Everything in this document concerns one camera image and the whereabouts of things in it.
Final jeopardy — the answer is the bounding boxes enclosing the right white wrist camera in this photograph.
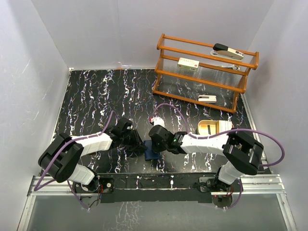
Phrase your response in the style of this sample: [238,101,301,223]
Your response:
[149,116,165,127]

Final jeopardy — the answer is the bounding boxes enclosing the beige plastic tray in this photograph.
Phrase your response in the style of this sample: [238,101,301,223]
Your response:
[197,120,219,136]

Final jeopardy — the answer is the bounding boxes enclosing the small white stapler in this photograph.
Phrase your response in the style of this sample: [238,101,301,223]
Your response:
[198,95,217,103]

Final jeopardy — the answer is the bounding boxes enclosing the orange wooden shelf rack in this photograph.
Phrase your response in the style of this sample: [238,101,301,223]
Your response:
[153,34,259,113]

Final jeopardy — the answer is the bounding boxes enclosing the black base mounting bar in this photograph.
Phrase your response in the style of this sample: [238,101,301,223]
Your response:
[72,172,244,204]

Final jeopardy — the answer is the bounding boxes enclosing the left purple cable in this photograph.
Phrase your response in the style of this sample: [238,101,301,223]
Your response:
[33,110,120,209]

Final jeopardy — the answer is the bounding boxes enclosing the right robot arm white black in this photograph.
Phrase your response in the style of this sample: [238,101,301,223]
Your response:
[149,125,264,192]

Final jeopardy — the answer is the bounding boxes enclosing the white staples box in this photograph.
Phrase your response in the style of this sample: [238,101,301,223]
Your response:
[177,57,200,72]

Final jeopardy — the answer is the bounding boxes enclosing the white cards in tray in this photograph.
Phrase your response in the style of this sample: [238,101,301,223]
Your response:
[218,120,233,133]

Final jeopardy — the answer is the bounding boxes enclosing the blue card holder wallet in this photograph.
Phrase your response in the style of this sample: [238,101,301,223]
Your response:
[144,140,160,161]

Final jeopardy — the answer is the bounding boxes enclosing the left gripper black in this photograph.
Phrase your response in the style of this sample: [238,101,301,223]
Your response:
[121,128,147,152]

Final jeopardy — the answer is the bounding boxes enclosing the black beige stapler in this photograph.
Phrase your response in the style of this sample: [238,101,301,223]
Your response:
[210,43,244,60]

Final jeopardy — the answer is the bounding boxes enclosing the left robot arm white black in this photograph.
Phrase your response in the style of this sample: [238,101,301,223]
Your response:
[38,118,147,192]

